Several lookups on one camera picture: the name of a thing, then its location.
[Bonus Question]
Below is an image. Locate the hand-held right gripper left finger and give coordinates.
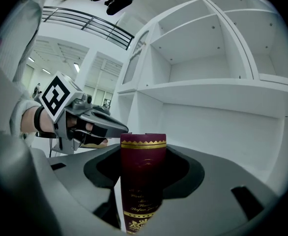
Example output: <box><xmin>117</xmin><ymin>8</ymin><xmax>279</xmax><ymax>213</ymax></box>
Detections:
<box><xmin>29</xmin><ymin>143</ymin><xmax>122</xmax><ymax>231</ymax></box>

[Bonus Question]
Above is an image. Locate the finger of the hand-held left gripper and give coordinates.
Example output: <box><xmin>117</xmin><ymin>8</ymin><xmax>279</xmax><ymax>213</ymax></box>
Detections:
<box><xmin>92</xmin><ymin>105</ymin><xmax>129</xmax><ymax>130</ymax></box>
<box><xmin>79</xmin><ymin>114</ymin><xmax>130</xmax><ymax>139</ymax></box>

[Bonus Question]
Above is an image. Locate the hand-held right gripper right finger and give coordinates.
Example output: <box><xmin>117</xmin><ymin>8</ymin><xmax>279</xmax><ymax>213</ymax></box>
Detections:
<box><xmin>158</xmin><ymin>144</ymin><xmax>280</xmax><ymax>236</ymax></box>

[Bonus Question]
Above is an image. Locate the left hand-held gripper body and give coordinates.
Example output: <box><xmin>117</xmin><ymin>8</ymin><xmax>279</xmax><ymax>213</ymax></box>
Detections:
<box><xmin>34</xmin><ymin>70</ymin><xmax>93</xmax><ymax>155</ymax></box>

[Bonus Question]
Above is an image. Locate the dark red hardcover book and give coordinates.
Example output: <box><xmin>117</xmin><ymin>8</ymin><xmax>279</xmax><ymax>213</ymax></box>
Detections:
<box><xmin>120</xmin><ymin>132</ymin><xmax>167</xmax><ymax>235</ymax></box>

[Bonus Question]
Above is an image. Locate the white shelf desk unit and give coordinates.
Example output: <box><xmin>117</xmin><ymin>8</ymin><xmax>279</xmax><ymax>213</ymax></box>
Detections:
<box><xmin>116</xmin><ymin>0</ymin><xmax>288</xmax><ymax>194</ymax></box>

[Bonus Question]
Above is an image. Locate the person's left forearm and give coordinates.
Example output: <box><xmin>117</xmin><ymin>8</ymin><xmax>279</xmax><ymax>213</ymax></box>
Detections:
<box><xmin>10</xmin><ymin>99</ymin><xmax>55</xmax><ymax>147</ymax></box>

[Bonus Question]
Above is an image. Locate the person's left hand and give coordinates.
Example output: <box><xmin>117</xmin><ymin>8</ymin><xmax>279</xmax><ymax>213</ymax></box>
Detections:
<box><xmin>66</xmin><ymin>112</ymin><xmax>109</xmax><ymax>148</ymax></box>

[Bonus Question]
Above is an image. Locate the ribbed glass cabinet door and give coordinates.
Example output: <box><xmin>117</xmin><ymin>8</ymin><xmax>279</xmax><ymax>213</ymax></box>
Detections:
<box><xmin>121</xmin><ymin>29</ymin><xmax>150</xmax><ymax>86</ymax></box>

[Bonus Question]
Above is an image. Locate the person's white ribbed cardigan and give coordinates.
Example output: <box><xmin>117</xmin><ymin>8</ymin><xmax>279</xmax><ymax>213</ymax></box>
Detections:
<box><xmin>0</xmin><ymin>0</ymin><xmax>48</xmax><ymax>83</ymax></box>

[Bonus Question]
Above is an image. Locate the black balcony railing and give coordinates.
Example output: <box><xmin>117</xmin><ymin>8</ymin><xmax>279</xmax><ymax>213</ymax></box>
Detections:
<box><xmin>42</xmin><ymin>5</ymin><xmax>135</xmax><ymax>51</ymax></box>

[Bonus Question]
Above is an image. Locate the black wrist strap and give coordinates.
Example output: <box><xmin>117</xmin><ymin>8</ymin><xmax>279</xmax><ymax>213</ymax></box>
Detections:
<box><xmin>33</xmin><ymin>105</ymin><xmax>46</xmax><ymax>133</ymax></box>

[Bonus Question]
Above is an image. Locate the black head-mounted camera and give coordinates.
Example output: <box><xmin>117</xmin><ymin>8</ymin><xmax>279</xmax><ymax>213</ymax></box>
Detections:
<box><xmin>88</xmin><ymin>0</ymin><xmax>137</xmax><ymax>16</ymax></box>

